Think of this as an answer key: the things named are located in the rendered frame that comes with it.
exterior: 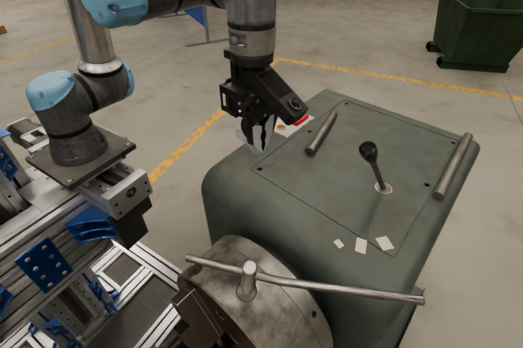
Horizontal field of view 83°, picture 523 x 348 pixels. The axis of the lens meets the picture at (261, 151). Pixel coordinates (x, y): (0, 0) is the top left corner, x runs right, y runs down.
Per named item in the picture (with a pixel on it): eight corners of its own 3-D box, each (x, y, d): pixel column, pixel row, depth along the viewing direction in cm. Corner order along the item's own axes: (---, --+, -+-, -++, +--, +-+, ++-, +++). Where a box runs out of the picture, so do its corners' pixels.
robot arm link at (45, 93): (35, 125, 82) (9, 80, 74) (82, 106, 91) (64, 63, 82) (57, 140, 77) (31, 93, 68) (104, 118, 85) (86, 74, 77)
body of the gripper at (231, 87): (247, 99, 61) (246, 39, 53) (280, 113, 56) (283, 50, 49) (220, 113, 56) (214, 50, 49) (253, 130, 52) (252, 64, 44)
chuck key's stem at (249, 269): (237, 303, 50) (240, 272, 42) (241, 290, 51) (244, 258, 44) (250, 306, 50) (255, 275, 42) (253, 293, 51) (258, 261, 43)
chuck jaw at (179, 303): (224, 314, 60) (194, 266, 58) (236, 321, 56) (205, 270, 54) (180, 361, 53) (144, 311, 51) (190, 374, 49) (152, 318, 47)
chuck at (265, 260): (221, 276, 81) (218, 207, 60) (314, 370, 67) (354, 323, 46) (211, 286, 79) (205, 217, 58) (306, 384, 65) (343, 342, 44)
